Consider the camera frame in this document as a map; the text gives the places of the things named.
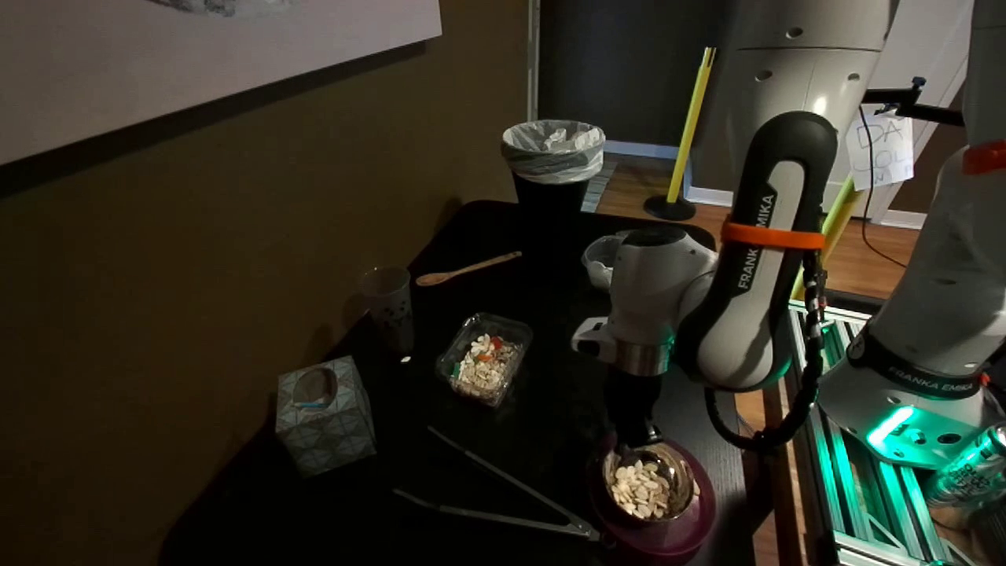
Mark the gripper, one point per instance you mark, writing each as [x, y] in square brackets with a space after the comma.
[633, 401]

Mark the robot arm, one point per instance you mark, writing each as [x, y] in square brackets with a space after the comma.
[794, 63]

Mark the silver bowl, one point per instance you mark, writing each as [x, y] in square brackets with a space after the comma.
[681, 472]

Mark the purple bowl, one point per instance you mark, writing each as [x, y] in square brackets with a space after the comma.
[692, 531]

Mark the transparent round bowl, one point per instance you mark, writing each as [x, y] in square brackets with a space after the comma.
[599, 259]

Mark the heap of pale seeds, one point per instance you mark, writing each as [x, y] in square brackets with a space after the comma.
[640, 491]

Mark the metal tongs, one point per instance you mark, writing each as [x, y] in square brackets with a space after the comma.
[503, 475]

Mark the mixed seeds and snacks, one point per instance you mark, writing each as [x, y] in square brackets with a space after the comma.
[486, 364]

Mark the transparent square container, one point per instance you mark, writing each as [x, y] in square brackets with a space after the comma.
[485, 362]

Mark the wooden spoon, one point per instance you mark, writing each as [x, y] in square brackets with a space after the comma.
[464, 270]

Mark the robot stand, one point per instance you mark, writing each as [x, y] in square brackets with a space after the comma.
[857, 487]

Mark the grey dotted cup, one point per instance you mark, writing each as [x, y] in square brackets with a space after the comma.
[391, 310]

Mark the trash bin with white bag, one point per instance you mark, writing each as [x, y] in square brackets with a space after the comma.
[554, 153]

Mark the yellow pole on black base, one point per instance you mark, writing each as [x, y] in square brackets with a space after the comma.
[690, 130]

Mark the patterned tissue box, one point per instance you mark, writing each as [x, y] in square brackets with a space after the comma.
[326, 424]

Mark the drink can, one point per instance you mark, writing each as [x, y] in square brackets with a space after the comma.
[965, 468]

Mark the white paper note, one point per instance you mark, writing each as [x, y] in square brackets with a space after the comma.
[880, 153]

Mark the white wall picture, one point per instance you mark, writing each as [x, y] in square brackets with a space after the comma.
[196, 55]

